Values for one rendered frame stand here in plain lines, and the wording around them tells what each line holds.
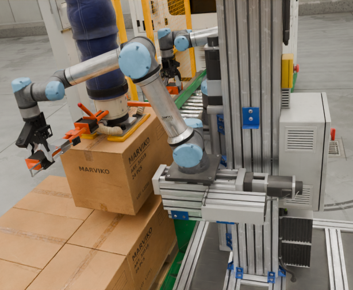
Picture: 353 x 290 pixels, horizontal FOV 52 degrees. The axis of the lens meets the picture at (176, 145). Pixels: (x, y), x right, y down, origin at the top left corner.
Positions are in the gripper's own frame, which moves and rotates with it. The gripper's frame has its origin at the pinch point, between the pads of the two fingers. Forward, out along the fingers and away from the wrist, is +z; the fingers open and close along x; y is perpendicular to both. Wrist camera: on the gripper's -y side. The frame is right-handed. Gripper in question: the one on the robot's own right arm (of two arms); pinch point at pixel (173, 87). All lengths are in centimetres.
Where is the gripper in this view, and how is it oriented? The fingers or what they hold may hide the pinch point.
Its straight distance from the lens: 221.0
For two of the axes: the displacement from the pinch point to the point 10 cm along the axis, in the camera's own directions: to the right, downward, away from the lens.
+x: 9.2, 0.7, -3.8
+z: 1.3, 8.7, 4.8
